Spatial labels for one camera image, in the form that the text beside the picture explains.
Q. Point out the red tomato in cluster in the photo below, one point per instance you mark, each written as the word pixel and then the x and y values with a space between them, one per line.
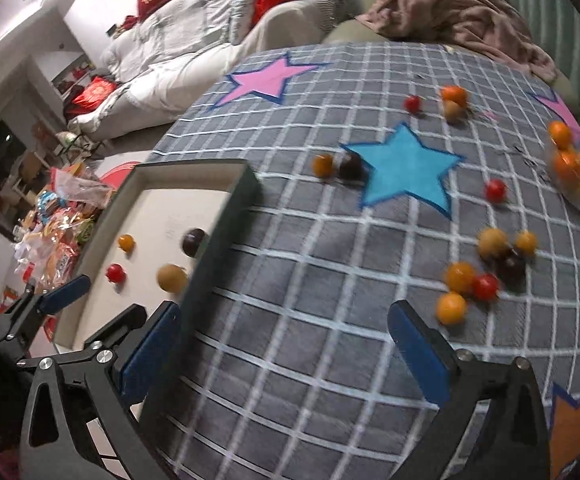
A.
pixel 485 287

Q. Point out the tan round fruit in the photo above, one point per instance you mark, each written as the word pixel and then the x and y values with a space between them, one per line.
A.
pixel 172 278

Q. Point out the red cushion on floor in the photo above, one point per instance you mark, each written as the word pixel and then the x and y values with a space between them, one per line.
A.
pixel 87 99

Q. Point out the tan fruit in cluster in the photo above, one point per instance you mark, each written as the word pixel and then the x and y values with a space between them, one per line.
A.
pixel 491 243

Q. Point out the pinkish brown blanket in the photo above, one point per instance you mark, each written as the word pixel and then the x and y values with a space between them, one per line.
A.
pixel 492 28

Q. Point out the orange mandarin far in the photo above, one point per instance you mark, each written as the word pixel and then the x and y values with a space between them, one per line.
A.
pixel 455 94

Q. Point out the orange tomato by blue star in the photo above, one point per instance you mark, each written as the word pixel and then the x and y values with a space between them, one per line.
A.
pixel 323 166

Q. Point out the white shallow tray box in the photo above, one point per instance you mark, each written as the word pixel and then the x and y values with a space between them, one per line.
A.
pixel 157 204

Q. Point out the dark purple tomato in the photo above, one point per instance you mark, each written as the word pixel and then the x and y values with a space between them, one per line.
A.
pixel 510 266
pixel 192 241
pixel 351 168

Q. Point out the grey checkered star tablecloth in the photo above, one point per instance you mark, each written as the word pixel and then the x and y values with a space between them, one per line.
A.
pixel 292 373

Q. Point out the dark purple tomato by star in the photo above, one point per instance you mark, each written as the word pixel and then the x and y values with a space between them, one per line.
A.
pixel 351 168

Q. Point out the red cherry tomato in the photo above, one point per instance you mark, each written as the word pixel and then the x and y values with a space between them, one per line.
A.
pixel 115 273

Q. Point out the white sofa with quilt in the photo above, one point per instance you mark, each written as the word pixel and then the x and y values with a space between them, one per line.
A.
pixel 165 62

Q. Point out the red round floor mat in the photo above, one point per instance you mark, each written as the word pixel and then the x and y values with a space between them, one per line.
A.
pixel 115 176

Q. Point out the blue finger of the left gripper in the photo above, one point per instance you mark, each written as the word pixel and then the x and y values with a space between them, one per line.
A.
pixel 110 336
pixel 54 302

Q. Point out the yellow orange tomato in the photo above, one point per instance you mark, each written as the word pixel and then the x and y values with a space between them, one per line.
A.
pixel 451 309

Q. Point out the mandarin on bowl top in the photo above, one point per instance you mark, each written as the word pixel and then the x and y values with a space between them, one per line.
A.
pixel 560 134

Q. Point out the small red tomato far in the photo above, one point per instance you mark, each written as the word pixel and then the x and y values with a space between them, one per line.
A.
pixel 413 104

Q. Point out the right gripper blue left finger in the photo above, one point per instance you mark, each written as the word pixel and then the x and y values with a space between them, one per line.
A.
pixel 145 350

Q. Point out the small orange tomato cluster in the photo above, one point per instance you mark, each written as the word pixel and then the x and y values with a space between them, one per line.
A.
pixel 526 242

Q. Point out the red tomato right of star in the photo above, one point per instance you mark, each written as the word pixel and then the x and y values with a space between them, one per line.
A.
pixel 495 191

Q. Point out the tan fruit beside mandarin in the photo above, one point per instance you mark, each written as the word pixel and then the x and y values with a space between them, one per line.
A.
pixel 453 112

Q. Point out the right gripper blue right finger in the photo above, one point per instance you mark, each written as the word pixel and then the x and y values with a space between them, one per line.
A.
pixel 429 358

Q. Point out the pile of snack packages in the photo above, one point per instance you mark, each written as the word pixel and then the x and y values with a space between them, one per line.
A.
pixel 51 237

